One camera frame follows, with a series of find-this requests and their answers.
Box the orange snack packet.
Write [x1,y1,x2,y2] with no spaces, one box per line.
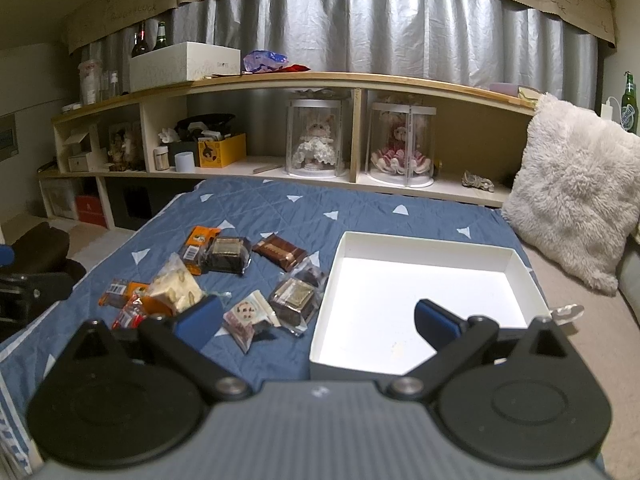
[98,278,149,309]
[179,226,221,276]

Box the red snack packet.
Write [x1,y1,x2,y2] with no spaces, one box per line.
[111,292,148,330]

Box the white cracker snack packet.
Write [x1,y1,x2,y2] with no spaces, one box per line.
[142,252,205,316]

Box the cookie print snack packet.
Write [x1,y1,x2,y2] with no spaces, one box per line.
[222,290,281,353]

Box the brown chocolate snack packet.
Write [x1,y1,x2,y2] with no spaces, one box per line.
[252,234,307,272]

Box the red storage box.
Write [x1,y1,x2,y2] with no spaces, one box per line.
[75,195,107,228]

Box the silver foil wrapper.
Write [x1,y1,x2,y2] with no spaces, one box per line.
[550,304,585,326]

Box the wooden bedside shelf unit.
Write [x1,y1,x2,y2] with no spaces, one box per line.
[38,72,534,207]

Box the small glass jar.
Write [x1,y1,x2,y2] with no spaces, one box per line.
[153,146,170,171]

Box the dark cake packet far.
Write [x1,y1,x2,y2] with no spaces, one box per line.
[204,236,252,275]

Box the dark cake packet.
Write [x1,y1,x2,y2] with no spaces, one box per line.
[268,264,328,336]
[204,236,252,275]

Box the white cylinder cup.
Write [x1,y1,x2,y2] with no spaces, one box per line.
[175,152,195,174]

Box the white shallow cardboard box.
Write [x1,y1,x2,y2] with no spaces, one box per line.
[309,231,549,380]

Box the dark cake packet near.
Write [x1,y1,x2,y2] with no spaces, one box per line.
[268,264,328,336]

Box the blue quilted bed cover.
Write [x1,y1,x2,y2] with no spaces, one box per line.
[1,177,547,479]

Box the white fluffy pillow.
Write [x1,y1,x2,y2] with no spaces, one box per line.
[502,93,639,295]

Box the yellow cardboard box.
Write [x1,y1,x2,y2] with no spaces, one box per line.
[198,133,246,169]

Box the small grey trinket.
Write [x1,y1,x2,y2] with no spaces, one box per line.
[461,170,495,193]

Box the dark wine bottle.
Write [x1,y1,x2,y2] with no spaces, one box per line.
[131,21,150,58]

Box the large white box on shelf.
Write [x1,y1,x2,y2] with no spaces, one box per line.
[129,41,241,92]

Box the green bottle on shelf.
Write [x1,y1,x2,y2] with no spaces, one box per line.
[153,21,168,51]

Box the pink doll display case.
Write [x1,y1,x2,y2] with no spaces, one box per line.
[366,102,437,188]

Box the blue plastic bag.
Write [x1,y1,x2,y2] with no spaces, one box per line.
[243,50,288,74]

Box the green beer bottle right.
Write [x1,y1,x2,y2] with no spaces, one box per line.
[620,70,639,134]

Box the white rabbit doll display case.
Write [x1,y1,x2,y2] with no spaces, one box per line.
[284,99,345,180]

